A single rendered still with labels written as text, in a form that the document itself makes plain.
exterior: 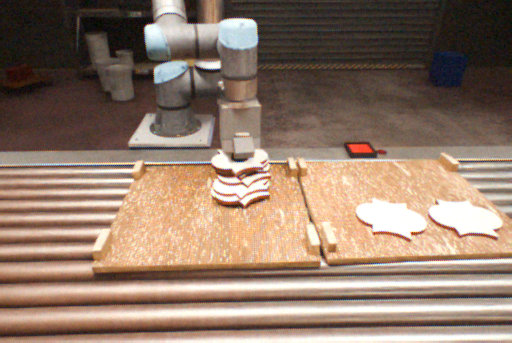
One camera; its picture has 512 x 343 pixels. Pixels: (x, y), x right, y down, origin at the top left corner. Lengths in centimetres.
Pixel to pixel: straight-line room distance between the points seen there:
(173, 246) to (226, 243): 10
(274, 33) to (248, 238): 487
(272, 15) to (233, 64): 471
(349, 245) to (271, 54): 490
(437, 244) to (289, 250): 28
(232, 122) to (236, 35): 18
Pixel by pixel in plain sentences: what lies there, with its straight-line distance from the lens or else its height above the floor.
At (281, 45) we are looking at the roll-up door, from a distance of 547.
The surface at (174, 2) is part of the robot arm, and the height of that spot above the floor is 133.
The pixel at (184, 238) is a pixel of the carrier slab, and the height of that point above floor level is 94.
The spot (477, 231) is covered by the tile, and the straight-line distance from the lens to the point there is 83.
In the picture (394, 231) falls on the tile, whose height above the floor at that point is 95.
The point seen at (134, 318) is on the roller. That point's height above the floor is 92.
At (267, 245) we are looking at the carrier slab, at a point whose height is 94.
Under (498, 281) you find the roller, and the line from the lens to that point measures 78.
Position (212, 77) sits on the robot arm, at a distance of 119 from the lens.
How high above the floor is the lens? 140
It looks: 27 degrees down
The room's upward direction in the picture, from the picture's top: straight up
